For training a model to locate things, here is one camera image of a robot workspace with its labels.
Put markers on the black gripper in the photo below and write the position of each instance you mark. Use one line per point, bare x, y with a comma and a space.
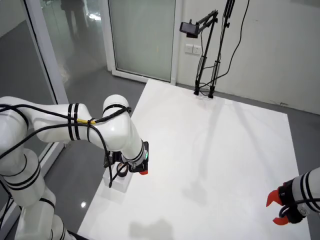
137, 167
292, 207

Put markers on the black articulated phone stand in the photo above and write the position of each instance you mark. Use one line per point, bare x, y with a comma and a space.
196, 90

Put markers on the black camera phone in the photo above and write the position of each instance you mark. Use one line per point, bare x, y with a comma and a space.
188, 28

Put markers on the white framed glass door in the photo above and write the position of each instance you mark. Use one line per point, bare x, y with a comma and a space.
142, 37

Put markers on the black flat wrist plate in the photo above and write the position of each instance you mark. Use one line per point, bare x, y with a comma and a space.
145, 147

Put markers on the black articulated desk stand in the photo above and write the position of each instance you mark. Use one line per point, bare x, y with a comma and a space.
228, 7

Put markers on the white wall socket plate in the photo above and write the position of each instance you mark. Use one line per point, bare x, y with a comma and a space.
196, 49
189, 48

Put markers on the white framed glass partition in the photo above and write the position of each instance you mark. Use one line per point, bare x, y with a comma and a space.
47, 62

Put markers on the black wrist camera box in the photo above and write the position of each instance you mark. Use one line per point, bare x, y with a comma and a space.
117, 157

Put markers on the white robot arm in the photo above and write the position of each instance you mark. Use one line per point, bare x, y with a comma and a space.
117, 125
310, 185

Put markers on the black electrical tape roll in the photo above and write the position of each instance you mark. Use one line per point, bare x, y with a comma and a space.
124, 174

